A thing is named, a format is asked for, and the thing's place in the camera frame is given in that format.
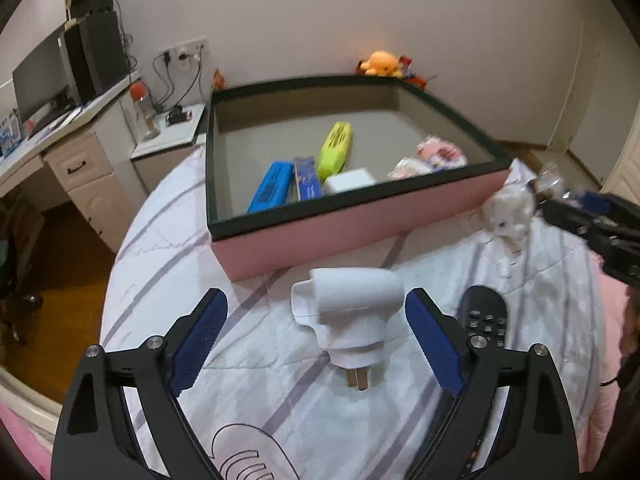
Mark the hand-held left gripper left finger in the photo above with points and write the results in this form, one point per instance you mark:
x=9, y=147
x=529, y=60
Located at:
x=197, y=345

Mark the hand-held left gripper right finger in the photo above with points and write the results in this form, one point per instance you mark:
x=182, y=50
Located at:
x=435, y=345

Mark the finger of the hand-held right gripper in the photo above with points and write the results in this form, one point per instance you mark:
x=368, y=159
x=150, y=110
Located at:
x=597, y=202
x=575, y=220

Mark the black remote control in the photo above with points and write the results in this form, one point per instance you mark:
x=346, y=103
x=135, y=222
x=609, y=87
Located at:
x=482, y=310

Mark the white cat figurine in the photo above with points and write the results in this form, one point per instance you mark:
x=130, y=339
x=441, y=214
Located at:
x=507, y=215

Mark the white plug adapter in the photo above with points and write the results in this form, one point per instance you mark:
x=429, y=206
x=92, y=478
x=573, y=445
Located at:
x=350, y=305

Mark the pink floral packet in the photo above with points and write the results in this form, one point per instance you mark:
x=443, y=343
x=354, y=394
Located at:
x=440, y=152

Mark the pink box with dark rim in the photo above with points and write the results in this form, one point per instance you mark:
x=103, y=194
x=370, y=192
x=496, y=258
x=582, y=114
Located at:
x=325, y=240

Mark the blue pen packet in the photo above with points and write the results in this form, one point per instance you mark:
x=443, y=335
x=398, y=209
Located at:
x=270, y=187

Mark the white charger block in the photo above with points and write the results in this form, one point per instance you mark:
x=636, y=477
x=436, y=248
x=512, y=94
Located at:
x=347, y=181

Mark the blue and gold lighter box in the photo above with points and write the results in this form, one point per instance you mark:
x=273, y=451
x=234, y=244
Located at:
x=306, y=180

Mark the white striped tablecloth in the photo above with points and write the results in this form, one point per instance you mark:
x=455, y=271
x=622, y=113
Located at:
x=280, y=410

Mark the white side table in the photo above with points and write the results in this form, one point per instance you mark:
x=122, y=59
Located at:
x=165, y=160

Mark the pink cloth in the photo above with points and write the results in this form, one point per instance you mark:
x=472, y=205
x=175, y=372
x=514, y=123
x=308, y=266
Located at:
x=20, y=445

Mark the white desk with drawers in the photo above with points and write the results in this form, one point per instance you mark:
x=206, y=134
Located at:
x=90, y=170

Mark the red toy box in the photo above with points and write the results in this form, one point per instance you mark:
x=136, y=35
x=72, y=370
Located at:
x=417, y=80

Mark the small black device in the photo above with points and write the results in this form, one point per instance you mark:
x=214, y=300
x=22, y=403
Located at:
x=179, y=116

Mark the red card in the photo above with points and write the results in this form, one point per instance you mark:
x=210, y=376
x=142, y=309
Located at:
x=406, y=62

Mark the water bottle with red cap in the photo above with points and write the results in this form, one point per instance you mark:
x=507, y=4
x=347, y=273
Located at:
x=144, y=115

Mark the orange octopus plush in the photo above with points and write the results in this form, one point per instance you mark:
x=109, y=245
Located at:
x=381, y=64

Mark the small red doll figurine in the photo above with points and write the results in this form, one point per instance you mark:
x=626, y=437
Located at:
x=219, y=80

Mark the black keyboard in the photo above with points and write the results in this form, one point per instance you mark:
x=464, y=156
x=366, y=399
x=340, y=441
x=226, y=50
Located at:
x=50, y=119

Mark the blue packages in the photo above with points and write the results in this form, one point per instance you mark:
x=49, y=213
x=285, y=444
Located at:
x=9, y=135

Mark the black computer tower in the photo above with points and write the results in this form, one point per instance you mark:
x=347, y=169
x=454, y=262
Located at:
x=97, y=57

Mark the black computer monitor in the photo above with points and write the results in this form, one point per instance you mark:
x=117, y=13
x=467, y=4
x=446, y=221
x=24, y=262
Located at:
x=37, y=80

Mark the white door frame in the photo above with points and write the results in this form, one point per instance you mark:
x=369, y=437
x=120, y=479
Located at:
x=625, y=160

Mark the white curved frame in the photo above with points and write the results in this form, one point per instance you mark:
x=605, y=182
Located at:
x=25, y=390

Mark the white wall socket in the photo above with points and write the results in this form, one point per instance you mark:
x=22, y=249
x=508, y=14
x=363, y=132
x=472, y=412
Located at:
x=182, y=49

